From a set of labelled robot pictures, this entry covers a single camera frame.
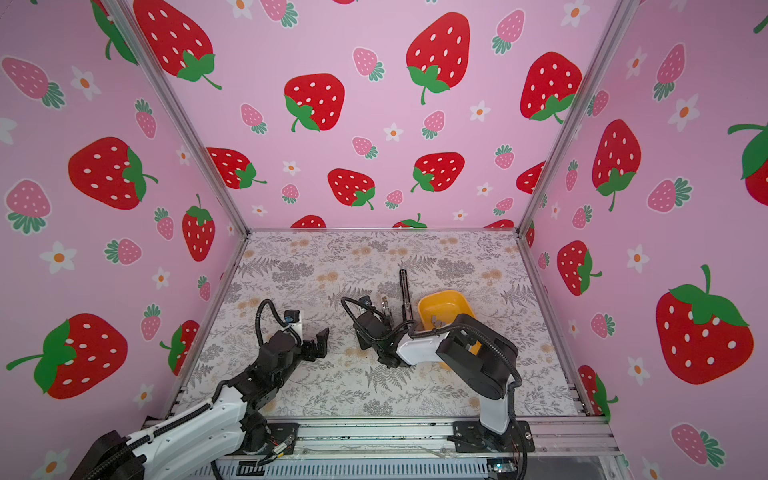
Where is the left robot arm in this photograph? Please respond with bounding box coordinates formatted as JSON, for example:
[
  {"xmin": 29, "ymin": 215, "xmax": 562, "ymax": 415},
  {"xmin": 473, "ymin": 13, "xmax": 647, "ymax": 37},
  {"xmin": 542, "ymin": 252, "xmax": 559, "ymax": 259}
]
[{"xmin": 71, "ymin": 322, "xmax": 330, "ymax": 479}]

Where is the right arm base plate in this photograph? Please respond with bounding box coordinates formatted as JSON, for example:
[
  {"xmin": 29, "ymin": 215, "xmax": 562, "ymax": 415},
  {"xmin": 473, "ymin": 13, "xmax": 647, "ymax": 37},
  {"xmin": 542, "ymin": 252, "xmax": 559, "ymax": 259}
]
[{"xmin": 446, "ymin": 421, "xmax": 535, "ymax": 453}]

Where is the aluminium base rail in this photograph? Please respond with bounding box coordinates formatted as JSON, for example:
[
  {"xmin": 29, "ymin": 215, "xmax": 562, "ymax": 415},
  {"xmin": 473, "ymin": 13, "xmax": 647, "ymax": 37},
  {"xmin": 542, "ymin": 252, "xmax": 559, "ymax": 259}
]
[{"xmin": 122, "ymin": 416, "xmax": 628, "ymax": 480}]

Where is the long black stapler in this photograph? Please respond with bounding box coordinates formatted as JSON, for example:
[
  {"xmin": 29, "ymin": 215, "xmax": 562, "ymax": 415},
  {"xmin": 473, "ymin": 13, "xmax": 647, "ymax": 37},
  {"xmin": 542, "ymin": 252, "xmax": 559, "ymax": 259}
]
[{"xmin": 399, "ymin": 268, "xmax": 415, "ymax": 331}]

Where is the yellow plastic tray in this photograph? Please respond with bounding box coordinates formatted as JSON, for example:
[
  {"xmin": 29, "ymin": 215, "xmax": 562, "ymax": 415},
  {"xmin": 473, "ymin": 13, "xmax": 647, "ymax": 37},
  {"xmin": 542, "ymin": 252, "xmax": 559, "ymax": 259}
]
[{"xmin": 412, "ymin": 290, "xmax": 482, "ymax": 375}]

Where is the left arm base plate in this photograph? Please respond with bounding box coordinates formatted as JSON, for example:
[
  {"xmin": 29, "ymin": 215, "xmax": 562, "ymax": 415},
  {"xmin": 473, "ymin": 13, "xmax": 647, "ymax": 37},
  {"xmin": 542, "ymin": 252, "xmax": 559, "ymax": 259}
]
[{"xmin": 239, "ymin": 422, "xmax": 300, "ymax": 455}]

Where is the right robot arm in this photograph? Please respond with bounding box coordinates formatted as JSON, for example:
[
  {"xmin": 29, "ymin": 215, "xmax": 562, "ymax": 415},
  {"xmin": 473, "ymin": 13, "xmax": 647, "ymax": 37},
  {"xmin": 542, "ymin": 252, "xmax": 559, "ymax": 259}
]
[{"xmin": 341, "ymin": 297, "xmax": 522, "ymax": 436}]

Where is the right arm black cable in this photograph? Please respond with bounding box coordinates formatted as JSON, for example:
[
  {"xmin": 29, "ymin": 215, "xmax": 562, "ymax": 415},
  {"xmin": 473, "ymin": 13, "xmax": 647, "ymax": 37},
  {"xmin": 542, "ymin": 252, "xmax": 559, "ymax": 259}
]
[{"xmin": 340, "ymin": 296, "xmax": 524, "ymax": 421}]

